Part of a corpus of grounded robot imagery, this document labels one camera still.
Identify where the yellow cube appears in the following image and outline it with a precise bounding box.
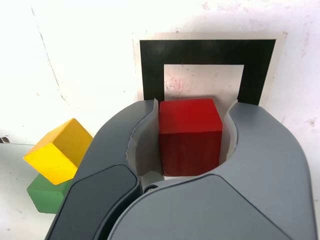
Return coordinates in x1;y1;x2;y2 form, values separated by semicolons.
23;117;95;186

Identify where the green cube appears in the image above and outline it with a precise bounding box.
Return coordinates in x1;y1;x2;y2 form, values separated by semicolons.
26;172;74;215

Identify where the black tape square outline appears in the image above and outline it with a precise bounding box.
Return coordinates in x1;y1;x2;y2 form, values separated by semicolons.
139;39;277;107

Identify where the red cube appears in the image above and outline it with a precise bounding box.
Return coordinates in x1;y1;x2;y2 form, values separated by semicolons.
158;98;224;177

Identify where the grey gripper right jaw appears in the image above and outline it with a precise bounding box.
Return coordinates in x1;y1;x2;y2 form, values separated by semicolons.
106;99;315;240

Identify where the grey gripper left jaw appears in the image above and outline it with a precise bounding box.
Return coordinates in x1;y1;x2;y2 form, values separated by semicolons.
46;97;166;240

